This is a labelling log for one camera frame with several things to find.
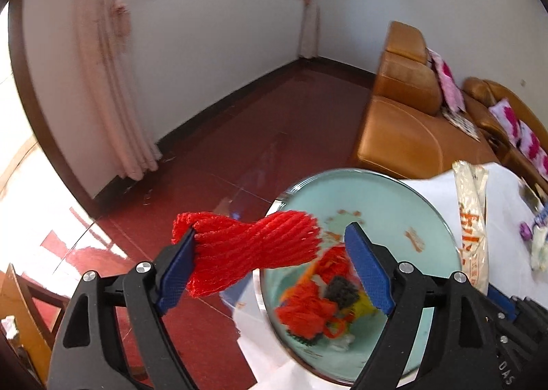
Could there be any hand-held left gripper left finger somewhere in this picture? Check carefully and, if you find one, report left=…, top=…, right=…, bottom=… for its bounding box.
left=47, top=227, right=200, bottom=390

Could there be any red foam fruit net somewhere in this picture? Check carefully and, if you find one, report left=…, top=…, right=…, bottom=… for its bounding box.
left=171, top=210, right=322, bottom=299

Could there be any white tablecloth with orange print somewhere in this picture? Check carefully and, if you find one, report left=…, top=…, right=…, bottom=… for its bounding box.
left=220, top=162, right=548, bottom=390

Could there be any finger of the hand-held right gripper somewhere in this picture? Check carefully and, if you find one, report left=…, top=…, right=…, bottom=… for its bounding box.
left=486, top=285, right=521, bottom=320

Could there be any dark grey scouring pad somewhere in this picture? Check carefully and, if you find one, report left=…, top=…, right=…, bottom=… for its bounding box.
left=323, top=279, right=360, bottom=309

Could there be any patterned seat mat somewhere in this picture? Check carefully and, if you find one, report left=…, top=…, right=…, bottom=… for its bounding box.
left=443, top=108, right=482, bottom=142

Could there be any wooden chair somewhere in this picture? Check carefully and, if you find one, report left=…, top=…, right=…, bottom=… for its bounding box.
left=0, top=264, right=65, bottom=386

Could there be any pink curtain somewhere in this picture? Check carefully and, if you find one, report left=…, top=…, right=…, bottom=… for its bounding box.
left=297, top=0, right=328, bottom=59
left=75, top=0, right=162, bottom=181

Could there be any white plastic packet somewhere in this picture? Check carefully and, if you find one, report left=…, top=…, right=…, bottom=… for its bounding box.
left=531, top=225, right=548, bottom=273

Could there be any clear plastic bag orange print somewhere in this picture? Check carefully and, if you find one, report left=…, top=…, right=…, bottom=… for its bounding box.
left=452, top=160, right=489, bottom=294

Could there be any teal basin with metal rim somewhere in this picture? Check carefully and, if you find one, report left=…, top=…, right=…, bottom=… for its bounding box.
left=256, top=169, right=463, bottom=386

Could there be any pink floral pillow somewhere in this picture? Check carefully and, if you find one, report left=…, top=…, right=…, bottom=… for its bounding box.
left=428, top=48, right=467, bottom=112
left=489, top=99, right=548, bottom=177

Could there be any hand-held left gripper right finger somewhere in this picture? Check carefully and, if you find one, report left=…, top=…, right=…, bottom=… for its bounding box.
left=344, top=222, right=499, bottom=390

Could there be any trash inside bin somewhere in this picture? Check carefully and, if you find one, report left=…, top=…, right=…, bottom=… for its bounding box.
left=276, top=244, right=356, bottom=339

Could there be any brown leather sofa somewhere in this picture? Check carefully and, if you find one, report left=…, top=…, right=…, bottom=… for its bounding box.
left=353, top=21, right=548, bottom=181

